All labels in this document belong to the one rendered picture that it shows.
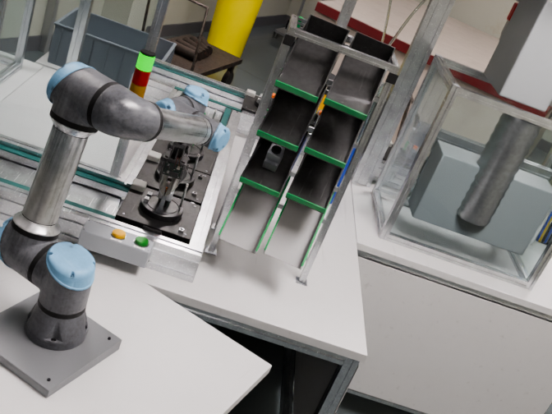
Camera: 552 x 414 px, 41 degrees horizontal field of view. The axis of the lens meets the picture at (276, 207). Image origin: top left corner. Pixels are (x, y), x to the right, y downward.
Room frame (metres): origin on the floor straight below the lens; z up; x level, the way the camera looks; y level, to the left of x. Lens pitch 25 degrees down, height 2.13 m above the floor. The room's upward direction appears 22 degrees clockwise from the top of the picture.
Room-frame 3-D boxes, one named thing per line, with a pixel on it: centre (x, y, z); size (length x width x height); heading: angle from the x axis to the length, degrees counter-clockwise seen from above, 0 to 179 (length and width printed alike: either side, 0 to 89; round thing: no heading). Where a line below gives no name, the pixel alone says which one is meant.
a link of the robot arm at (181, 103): (1.93, 0.35, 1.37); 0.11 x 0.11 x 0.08; 69
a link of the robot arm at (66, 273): (1.47, 0.41, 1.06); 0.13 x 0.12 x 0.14; 69
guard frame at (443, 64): (3.05, -0.76, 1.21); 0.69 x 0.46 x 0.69; 97
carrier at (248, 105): (3.47, 0.22, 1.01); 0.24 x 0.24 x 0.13; 7
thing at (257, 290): (2.55, 0.39, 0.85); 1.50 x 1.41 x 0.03; 97
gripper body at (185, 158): (2.02, 0.33, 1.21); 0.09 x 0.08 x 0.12; 7
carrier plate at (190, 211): (2.11, 0.34, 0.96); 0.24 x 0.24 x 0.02; 7
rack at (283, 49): (2.28, 0.00, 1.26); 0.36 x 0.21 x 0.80; 97
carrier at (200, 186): (2.36, 0.37, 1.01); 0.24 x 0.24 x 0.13; 7
